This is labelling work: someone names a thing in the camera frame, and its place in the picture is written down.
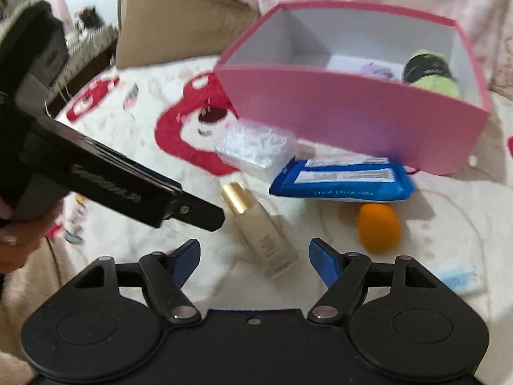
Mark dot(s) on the pink cardboard box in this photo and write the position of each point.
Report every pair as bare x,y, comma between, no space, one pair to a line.
320,108

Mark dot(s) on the brown pillow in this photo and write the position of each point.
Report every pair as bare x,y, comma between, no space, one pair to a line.
172,20

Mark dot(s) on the green yarn ball black label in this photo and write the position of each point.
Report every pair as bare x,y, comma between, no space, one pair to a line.
435,76

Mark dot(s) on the small white blue packet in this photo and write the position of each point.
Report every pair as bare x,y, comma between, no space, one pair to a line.
459,280

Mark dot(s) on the person's left hand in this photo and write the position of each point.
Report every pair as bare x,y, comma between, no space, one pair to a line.
24,236

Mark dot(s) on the orange makeup sponge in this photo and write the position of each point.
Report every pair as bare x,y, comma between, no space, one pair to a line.
378,226

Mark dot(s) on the white red printed blanket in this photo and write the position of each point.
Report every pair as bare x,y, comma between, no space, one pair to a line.
132,136

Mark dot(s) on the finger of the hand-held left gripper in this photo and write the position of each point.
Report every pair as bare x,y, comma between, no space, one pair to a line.
200,214

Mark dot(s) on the gold cylindrical container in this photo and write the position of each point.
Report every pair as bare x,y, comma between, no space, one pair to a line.
262,236

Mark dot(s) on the cluttered side table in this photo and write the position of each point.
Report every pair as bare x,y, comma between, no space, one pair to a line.
90,40

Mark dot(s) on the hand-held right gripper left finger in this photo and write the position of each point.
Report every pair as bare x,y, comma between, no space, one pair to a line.
189,254

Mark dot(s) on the small purple item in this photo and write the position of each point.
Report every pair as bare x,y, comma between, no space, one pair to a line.
378,71

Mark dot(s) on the blue wet wipes pack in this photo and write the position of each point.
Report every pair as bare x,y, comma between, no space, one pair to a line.
344,180

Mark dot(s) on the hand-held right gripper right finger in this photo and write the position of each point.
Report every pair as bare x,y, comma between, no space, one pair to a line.
322,260

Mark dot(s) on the clear plastic bag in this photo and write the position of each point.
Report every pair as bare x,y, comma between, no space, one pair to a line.
256,148

